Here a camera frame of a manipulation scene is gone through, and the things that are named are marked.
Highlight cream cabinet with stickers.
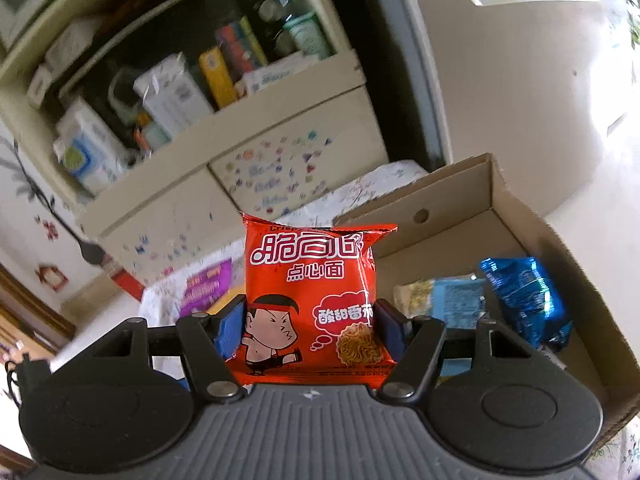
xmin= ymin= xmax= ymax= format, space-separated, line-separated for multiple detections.
xmin=0 ymin=0 xmax=392 ymax=287

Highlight flat white box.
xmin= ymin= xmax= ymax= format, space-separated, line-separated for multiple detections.
xmin=242 ymin=52 xmax=322 ymax=97

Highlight red carton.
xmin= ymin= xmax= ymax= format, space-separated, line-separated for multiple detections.
xmin=112 ymin=265 xmax=147 ymax=302

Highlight yellow snack packet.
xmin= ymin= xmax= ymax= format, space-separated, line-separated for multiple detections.
xmin=206 ymin=297 xmax=239 ymax=317

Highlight white refrigerator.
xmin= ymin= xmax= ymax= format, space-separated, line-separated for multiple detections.
xmin=394 ymin=0 xmax=640 ymax=222

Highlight white paper carton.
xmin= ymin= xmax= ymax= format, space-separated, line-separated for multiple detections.
xmin=132 ymin=52 xmax=217 ymax=142

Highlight wooden door frame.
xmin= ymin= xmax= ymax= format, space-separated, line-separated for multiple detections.
xmin=0 ymin=264 xmax=77 ymax=357

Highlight white and blue box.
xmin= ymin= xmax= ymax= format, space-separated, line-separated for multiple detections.
xmin=52 ymin=97 xmax=134 ymax=194

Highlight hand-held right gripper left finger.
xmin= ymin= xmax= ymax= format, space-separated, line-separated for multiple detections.
xmin=115 ymin=296 xmax=248 ymax=404

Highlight blue foil snack packet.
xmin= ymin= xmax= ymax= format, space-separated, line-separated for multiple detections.
xmin=479 ymin=256 xmax=574 ymax=354

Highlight teal lidded container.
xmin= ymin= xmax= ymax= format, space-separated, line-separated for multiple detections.
xmin=282 ymin=12 xmax=334 ymax=61

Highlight light blue snack packet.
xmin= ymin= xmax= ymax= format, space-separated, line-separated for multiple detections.
xmin=393 ymin=274 xmax=489 ymax=334

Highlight red noodle snack packet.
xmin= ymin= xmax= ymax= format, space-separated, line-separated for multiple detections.
xmin=224 ymin=211 xmax=399 ymax=387

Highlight yellow box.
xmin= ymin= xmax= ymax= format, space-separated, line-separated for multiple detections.
xmin=198 ymin=46 xmax=239 ymax=110

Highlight purple snack packet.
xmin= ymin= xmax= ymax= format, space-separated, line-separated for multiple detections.
xmin=182 ymin=258 xmax=236 ymax=318

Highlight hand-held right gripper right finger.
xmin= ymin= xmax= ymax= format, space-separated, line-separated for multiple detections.
xmin=373 ymin=299 xmax=532 ymax=404

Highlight white boxes on shelf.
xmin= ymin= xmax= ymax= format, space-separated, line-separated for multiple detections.
xmin=27 ymin=17 xmax=107 ymax=107

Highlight black wall plug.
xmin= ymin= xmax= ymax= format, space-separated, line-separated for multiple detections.
xmin=77 ymin=239 xmax=114 ymax=269

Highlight stack of dark jars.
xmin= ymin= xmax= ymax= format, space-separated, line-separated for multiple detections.
xmin=237 ymin=0 xmax=297 ymax=52

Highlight brown cardboard box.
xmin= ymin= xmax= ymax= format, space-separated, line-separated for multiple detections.
xmin=332 ymin=152 xmax=640 ymax=455

